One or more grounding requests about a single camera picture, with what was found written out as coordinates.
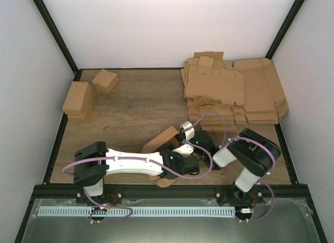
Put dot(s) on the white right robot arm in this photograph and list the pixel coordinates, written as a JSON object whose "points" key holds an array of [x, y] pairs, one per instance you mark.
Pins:
{"points": [[256, 153]]}

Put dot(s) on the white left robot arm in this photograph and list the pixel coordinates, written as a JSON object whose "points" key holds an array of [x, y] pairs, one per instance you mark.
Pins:
{"points": [[96, 161]]}

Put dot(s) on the small folded cardboard box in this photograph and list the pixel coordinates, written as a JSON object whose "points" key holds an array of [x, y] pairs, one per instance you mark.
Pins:
{"points": [[105, 81]]}

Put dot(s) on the tall folded cardboard box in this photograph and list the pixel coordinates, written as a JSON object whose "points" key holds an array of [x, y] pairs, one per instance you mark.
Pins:
{"points": [[79, 102]]}

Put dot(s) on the stack of flat cardboard sheets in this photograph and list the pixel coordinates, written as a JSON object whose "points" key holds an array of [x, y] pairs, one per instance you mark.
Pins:
{"points": [[215, 91]]}

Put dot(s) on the large flat cardboard sheet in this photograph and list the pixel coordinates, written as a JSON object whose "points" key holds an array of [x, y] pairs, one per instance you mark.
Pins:
{"points": [[265, 100]]}

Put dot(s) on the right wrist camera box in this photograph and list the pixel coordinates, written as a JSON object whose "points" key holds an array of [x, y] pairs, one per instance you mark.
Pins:
{"points": [[187, 131]]}

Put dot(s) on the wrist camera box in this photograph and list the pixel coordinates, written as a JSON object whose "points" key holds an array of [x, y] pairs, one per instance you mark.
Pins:
{"points": [[184, 150], [187, 131]]}

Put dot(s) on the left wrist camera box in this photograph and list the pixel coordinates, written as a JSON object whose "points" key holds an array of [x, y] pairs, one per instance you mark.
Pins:
{"points": [[184, 150]]}

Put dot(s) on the black aluminium frame rail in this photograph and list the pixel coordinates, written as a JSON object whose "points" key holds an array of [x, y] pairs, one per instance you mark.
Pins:
{"points": [[221, 193]]}

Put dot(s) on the light blue slotted cable duct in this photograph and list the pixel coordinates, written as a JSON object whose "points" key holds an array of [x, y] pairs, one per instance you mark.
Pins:
{"points": [[80, 211]]}

